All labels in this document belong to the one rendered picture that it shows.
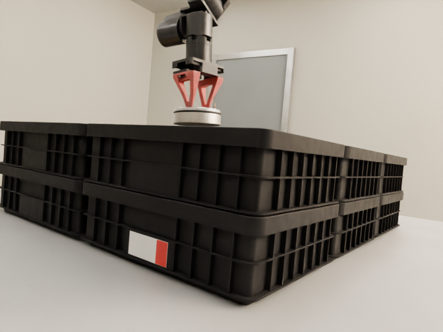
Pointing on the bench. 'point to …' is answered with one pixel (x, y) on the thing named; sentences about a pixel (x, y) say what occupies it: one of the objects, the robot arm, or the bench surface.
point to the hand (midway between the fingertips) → (198, 106)
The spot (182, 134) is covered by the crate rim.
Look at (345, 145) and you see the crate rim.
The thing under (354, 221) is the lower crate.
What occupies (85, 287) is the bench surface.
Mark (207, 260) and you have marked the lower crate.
